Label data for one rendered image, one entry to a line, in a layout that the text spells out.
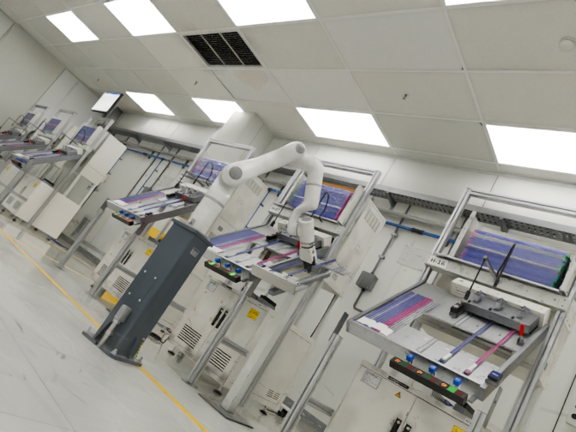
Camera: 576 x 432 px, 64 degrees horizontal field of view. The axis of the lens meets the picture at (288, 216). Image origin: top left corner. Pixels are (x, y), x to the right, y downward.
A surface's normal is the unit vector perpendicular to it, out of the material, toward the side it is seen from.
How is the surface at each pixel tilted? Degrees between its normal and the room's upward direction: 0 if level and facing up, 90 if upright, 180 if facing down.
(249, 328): 90
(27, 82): 90
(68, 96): 90
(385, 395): 90
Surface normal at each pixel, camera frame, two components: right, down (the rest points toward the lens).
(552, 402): -0.51, -0.53
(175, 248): -0.31, -0.45
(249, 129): 0.69, 0.22
